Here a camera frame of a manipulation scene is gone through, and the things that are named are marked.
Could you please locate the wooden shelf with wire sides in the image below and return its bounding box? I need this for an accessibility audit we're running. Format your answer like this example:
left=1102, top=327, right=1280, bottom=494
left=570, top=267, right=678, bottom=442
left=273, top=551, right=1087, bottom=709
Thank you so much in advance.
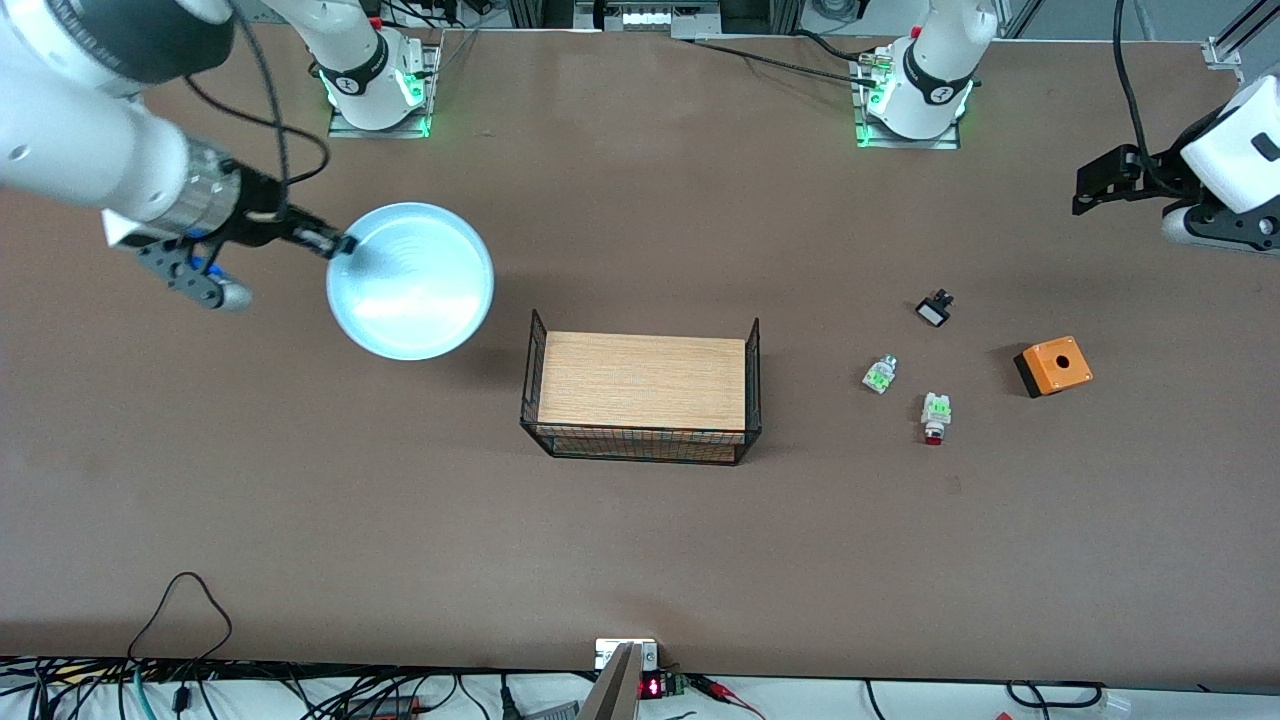
left=520, top=308, right=763, bottom=467

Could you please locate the red push button switch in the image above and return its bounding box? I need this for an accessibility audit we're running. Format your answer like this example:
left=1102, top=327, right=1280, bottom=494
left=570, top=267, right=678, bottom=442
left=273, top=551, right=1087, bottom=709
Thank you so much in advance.
left=920, top=391, right=953, bottom=447

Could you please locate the aluminium frame structure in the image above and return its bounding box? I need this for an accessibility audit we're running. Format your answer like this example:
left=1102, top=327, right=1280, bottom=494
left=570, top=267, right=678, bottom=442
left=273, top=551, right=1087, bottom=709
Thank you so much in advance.
left=505, top=0, right=806, bottom=42

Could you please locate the red clip wire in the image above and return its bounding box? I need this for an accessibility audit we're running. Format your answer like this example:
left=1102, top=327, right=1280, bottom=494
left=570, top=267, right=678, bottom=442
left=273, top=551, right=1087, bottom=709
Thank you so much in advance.
left=690, top=673, right=766, bottom=719

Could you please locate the light blue round plate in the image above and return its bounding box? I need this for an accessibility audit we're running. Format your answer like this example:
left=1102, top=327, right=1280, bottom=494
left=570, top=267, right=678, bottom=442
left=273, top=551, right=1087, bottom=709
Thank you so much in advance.
left=326, top=203, right=496, bottom=362

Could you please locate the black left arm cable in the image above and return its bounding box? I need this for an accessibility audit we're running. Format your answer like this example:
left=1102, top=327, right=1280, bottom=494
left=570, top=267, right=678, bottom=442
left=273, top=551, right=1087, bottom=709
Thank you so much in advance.
left=1111, top=0, right=1171, bottom=198

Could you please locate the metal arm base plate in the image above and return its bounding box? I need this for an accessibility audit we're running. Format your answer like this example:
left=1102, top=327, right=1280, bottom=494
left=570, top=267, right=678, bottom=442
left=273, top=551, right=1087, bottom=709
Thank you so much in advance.
left=853, top=50, right=962, bottom=151
left=328, top=44, right=442, bottom=140

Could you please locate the grey camera mount pole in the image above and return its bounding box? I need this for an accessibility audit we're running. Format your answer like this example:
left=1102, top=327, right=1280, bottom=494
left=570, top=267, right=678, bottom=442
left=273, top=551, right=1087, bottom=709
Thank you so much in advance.
left=578, top=643, right=642, bottom=720

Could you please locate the silver camera mount plate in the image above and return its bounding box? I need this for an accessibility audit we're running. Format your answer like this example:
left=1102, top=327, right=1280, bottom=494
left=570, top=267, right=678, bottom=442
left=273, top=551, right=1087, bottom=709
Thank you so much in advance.
left=595, top=638, right=660, bottom=672

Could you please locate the orange button enclosure box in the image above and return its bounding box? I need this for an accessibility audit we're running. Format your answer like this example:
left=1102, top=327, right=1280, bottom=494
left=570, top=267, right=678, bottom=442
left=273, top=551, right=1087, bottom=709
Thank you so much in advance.
left=1013, top=336, right=1094, bottom=399

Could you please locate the black looped table cable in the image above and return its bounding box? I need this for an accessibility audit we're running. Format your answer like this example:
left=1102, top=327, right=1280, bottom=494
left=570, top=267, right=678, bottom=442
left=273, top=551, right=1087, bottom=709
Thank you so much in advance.
left=126, top=571, right=234, bottom=663

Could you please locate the black coiled cable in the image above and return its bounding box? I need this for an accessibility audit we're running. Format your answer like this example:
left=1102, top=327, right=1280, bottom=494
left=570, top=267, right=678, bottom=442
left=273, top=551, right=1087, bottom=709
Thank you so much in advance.
left=1004, top=679, right=1107, bottom=711

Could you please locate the black cable across table edge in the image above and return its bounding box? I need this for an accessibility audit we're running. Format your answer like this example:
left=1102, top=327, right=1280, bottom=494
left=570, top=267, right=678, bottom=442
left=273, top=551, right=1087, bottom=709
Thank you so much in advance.
left=688, top=38, right=883, bottom=89

